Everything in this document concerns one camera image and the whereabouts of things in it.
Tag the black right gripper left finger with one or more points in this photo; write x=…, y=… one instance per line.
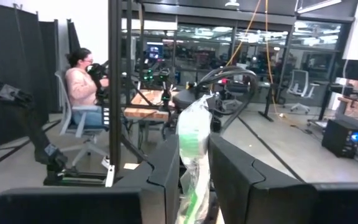
x=104, y=205

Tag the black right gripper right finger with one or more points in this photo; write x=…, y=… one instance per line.
x=259, y=199

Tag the green toothbrush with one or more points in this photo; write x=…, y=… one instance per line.
x=193, y=140

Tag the black background robot arm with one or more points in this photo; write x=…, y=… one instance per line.
x=166, y=93

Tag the grey office chair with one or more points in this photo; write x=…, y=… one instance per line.
x=65, y=118

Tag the black computer blue light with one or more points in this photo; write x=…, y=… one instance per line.
x=337, y=140

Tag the wooden background table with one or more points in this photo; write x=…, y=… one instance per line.
x=145, y=112

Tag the person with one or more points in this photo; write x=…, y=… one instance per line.
x=79, y=87

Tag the white office chair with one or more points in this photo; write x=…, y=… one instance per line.
x=300, y=82

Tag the black background monitor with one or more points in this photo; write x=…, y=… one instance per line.
x=351, y=69

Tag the blue lit background screen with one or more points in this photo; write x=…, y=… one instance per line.
x=154, y=51

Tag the black partition screen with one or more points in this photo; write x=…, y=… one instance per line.
x=73, y=37
x=5, y=46

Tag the white strip light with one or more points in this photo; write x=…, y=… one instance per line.
x=319, y=6

